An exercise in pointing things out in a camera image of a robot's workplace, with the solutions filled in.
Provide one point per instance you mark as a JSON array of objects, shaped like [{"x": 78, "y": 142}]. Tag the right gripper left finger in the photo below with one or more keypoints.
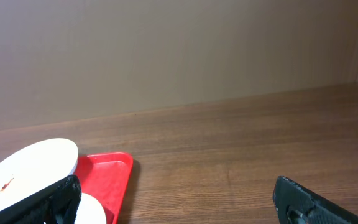
[{"x": 57, "y": 203}]

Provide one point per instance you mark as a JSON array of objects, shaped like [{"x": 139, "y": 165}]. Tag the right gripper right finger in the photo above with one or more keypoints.
[{"x": 295, "y": 204}]

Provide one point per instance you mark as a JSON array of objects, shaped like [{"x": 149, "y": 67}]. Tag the white plate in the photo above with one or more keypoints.
[
  {"x": 90, "y": 211},
  {"x": 34, "y": 168}
]

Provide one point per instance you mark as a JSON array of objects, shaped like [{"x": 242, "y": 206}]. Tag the white plate top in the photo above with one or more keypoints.
[{"x": 34, "y": 168}]

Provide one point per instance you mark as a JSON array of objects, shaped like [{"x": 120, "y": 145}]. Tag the red plastic tray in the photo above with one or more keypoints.
[{"x": 105, "y": 177}]

